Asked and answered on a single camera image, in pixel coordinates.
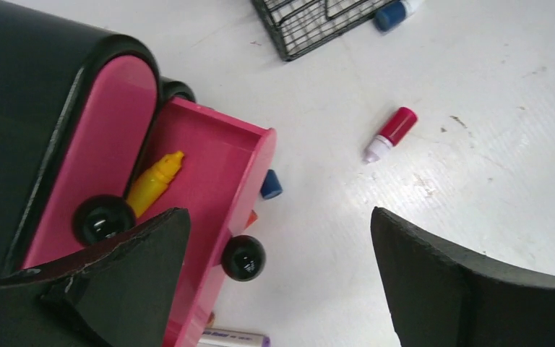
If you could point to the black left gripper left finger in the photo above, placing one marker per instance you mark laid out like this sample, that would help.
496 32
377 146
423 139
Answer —
118 292

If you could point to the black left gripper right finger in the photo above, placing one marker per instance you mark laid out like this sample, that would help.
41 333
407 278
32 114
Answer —
442 294

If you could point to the black pink drawer unit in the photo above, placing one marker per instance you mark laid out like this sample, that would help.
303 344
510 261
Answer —
83 113

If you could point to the red marker cap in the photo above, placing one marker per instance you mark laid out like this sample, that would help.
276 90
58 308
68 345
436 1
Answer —
390 134

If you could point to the small blue white cap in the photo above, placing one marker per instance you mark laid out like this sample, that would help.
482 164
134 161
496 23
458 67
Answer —
394 13

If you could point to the purple capped pen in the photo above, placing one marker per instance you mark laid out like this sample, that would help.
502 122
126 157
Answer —
229 338

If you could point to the black wire mesh organizer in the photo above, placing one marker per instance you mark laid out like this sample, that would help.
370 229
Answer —
297 27

